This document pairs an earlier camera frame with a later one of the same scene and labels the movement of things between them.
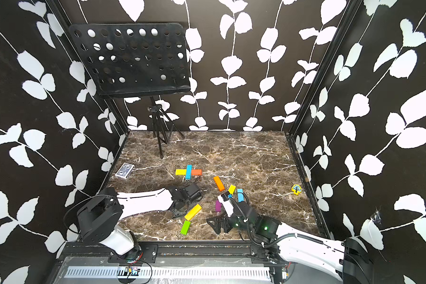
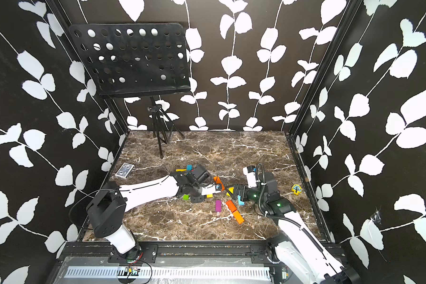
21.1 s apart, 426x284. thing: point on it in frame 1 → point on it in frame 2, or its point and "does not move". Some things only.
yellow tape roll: [296, 189] does not move
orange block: [219, 183] does not move
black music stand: [138, 60] does not move
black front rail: [96, 254] does not move
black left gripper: [180, 214] → [196, 200]
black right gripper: [225, 219] → [245, 189]
